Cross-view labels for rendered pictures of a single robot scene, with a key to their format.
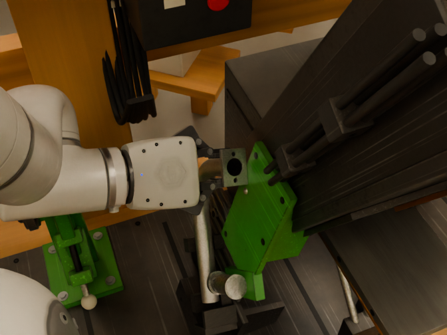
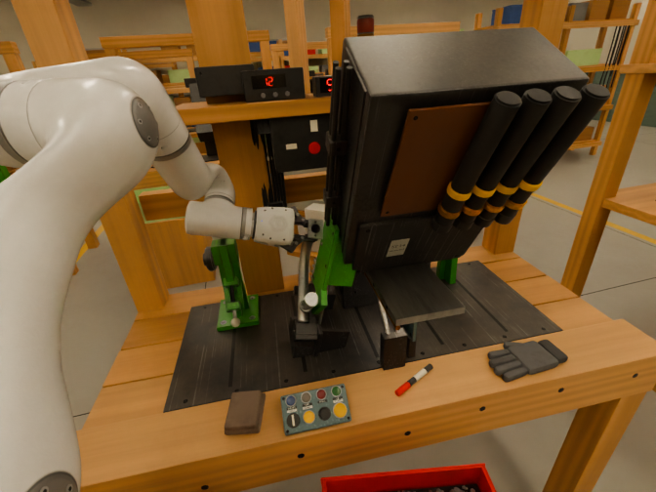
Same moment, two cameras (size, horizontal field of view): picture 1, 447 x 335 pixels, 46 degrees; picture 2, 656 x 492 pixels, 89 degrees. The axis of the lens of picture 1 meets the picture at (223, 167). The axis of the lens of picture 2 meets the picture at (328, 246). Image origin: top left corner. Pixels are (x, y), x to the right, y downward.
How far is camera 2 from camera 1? 0.41 m
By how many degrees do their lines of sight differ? 23
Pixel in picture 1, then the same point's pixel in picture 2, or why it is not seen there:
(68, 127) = (228, 193)
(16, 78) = not seen: hidden behind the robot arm
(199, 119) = not seen: hidden behind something
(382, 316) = (390, 307)
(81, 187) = (227, 218)
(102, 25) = (262, 169)
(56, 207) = (213, 225)
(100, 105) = not seen: hidden behind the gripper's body
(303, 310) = (365, 342)
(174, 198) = (278, 236)
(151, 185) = (266, 226)
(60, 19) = (241, 163)
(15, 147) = (176, 131)
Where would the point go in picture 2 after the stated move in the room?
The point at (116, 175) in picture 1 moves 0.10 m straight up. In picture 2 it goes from (247, 216) to (239, 176)
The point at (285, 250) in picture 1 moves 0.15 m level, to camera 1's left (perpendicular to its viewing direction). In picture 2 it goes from (342, 278) to (286, 275)
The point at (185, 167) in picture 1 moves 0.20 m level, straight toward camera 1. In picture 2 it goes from (286, 222) to (269, 261)
